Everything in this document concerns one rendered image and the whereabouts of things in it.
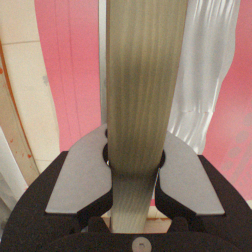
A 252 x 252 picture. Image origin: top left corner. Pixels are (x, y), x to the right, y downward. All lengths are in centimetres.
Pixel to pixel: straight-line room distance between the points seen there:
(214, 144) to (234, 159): 6
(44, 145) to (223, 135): 26
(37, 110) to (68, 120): 4
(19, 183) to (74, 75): 18
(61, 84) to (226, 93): 20
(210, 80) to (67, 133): 19
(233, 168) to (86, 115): 25
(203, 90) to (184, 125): 5
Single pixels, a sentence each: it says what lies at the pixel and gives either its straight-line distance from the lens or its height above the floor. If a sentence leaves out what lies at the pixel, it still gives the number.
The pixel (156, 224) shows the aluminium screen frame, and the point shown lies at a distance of 36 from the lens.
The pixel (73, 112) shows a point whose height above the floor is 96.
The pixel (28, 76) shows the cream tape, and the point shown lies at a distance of 20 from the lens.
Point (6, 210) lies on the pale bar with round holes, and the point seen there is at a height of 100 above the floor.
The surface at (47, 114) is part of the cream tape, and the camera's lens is 20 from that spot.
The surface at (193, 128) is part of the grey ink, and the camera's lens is 20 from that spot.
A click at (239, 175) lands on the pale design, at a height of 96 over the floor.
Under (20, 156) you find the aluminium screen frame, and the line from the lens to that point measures 23.
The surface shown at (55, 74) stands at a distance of 18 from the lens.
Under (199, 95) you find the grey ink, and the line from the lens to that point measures 18.
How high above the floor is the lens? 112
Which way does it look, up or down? 61 degrees down
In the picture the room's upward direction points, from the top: 180 degrees counter-clockwise
